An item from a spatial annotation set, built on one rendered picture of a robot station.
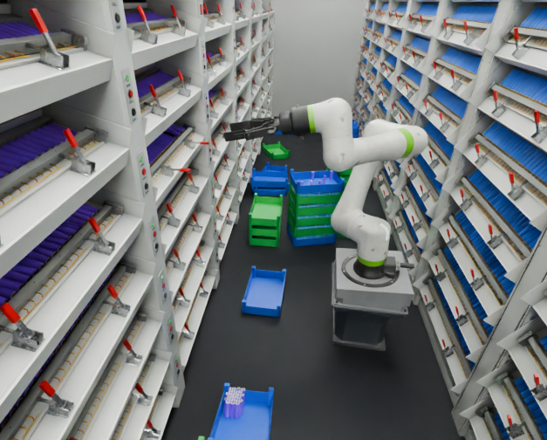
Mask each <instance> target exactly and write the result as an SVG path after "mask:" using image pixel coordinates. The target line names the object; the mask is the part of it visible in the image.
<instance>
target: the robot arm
mask: <svg viewBox="0 0 547 440"><path fill-rule="evenodd" d="M229 126H230V130H231V132H226V133H223V135H224V139H225V141H237V140H242V139H246V141H248V140H252V139H256V138H260V137H264V136H267V135H274V134H276V133H275V132H276V131H279V130H281V133H282V135H286V134H293V132H294V135H296V136H300V138H301V140H302V139H303V138H304V135H306V134H314V133H321V135H322V142H323V159H324V163H325V165H326V166H327V167H328V168H329V169H331V170H333V171H338V172H340V171H344V170H347V169H349V168H352V167H353V169H352V173H351V175H350V178H349V180H348V183H347V184H346V187H345V190H344V192H343V194H342V196H341V198H340V200H339V202H338V204H337V206H336V208H335V210H334V211H333V213H332V216H331V225H332V228H333V229H334V230H335V231H336V232H337V233H339V234H341V235H343V236H345V237H348V238H350V239H351V240H352V241H354V242H356V243H357V245H358V246H357V255H358V257H357V260H356V261H355V262H354V264H353V270H354V272H355V273H356V274H357V275H359V276H360V277H361V278H366V279H380V278H383V277H385V276H386V277H388V278H394V276H395V273H396V272H399V271H400V270H398V269H400V267H402V268H411V269H414V264H409V263H401V262H400V261H399V260H396V259H395V257H390V256H387V252H388V245H389V239H390V233H391V226H390V224H389V223H388V222H387V221H385V220H384V219H381V218H378V217H373V216H369V215H367V214H365V213H363V212H362V210H363V207H364V203H365V200H366V195H367V192H368V190H369V188H370V185H371V182H372V180H373V177H374V174H375V172H376V169H377V167H378V166H379V163H380V161H396V160H399V159H402V158H407V157H412V156H416V155H419V154H421V153H422V152H423V151H424V150H425V148H426V147H427V142H428V138H427V133H426V132H425V131H424V130H423V129H422V128H421V127H416V126H408V125H401V124H396V123H392V122H389V121H386V120H373V121H371V122H369V123H368V124H367V125H366V127H365V129H364V132H363V135H362V137H361V138H352V109H351V107H350V105H349V104H348V103H347V102H346V101H345V100H342V99H340V98H332V99H329V100H326V101H323V102H320V103H317V104H313V105H308V106H301V107H299V106H298V105H297V106H296V107H293V108H292V109H291V112H290V111H287V112H281V113H279V119H278V118H277V116H272V117H263V118H252V119H251V120H246V121H240V122H235V123H229ZM248 129H249V130H248ZM245 130H246V131H245ZM347 135H348V136H347ZM336 137H337V138H336ZM330 138H331V139H330Z"/></svg>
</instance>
